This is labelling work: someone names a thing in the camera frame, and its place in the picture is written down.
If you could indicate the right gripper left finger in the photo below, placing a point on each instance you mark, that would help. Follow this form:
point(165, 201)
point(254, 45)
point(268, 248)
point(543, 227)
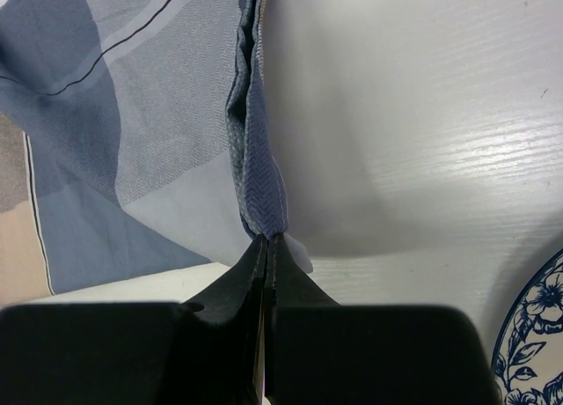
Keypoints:
point(205, 350)

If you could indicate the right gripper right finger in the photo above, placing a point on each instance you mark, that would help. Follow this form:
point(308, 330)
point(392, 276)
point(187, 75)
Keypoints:
point(321, 352)

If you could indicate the blue and beige cloth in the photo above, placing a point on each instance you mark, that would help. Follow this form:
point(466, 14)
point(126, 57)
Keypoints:
point(133, 140)

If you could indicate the blue floral plate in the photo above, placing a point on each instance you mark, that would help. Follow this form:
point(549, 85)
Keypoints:
point(527, 357)

